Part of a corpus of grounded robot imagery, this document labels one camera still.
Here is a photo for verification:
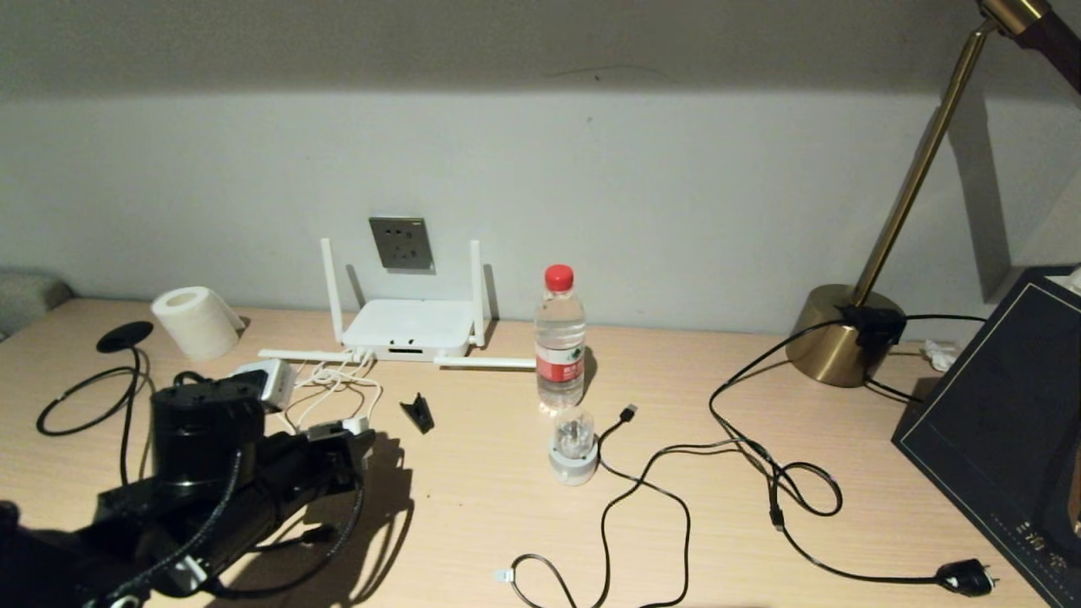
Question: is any grey wall socket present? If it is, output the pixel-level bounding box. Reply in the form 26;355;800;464
369;218;437;274

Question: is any black usb cable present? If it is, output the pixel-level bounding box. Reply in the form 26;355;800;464
495;404;783;608

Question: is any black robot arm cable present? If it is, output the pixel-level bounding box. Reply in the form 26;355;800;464
84;367;366;608

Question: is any white wifi router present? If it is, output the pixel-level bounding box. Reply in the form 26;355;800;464
259;239;538;370

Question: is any brass desk lamp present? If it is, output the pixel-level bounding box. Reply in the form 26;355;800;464
786;0;1081;388

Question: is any white power adapter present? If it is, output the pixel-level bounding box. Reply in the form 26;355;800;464
306;417;375;443

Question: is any small black clip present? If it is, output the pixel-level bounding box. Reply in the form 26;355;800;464
399;393;437;435

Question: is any white toilet paper roll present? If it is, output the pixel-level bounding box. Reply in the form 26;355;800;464
151;286;247;362

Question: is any black round desk grommet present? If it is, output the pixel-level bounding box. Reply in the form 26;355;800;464
96;321;155;354

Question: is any small white dome humidifier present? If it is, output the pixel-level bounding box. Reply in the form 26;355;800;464
548;406;600;486

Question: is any black lamp power cord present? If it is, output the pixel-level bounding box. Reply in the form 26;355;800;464
708;317;1002;598

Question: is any thin black cable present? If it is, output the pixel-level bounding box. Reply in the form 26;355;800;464
861;314;987;404

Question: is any clear water bottle red cap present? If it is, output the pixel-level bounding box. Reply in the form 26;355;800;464
535;264;588;412

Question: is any white power adapter plug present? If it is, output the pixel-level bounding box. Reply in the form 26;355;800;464
230;358;296;413

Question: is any black inline switch box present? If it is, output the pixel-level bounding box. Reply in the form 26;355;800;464
836;306;908;356

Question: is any black ethernet cable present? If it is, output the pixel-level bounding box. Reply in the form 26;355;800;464
35;345;339;554

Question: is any white adapter cable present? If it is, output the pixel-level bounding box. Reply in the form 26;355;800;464
279;348;383;433

